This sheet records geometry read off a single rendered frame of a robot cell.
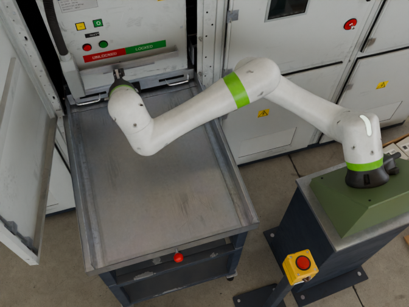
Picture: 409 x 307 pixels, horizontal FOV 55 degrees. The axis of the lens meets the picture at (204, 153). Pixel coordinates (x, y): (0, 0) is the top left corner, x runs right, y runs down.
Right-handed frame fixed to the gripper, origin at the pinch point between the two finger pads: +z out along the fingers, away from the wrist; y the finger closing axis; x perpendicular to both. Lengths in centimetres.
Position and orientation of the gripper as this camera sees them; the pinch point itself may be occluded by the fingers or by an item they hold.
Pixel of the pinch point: (117, 77)
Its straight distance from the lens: 159.1
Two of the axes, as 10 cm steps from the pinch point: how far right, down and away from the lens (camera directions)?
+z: -2.6, -4.4, 8.6
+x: 9.6, -2.4, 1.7
